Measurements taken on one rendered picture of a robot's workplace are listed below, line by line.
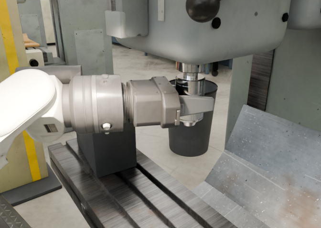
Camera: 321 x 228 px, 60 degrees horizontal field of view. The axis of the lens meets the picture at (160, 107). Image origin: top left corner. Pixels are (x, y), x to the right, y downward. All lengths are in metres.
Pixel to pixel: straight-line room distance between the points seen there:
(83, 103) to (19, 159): 1.96
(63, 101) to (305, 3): 0.35
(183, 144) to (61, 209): 1.13
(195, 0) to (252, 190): 0.62
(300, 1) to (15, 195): 2.21
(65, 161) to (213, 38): 0.67
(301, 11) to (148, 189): 0.53
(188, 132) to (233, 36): 2.16
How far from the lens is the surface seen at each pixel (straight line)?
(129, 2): 0.34
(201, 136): 2.53
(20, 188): 2.43
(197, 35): 0.31
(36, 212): 2.21
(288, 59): 0.77
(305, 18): 0.44
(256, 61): 0.81
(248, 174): 0.81
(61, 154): 0.93
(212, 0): 0.25
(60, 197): 2.28
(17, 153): 2.31
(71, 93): 0.40
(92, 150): 0.76
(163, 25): 0.33
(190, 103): 0.42
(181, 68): 0.42
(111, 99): 0.39
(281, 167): 0.79
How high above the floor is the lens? 1.39
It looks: 22 degrees down
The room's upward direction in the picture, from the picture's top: straight up
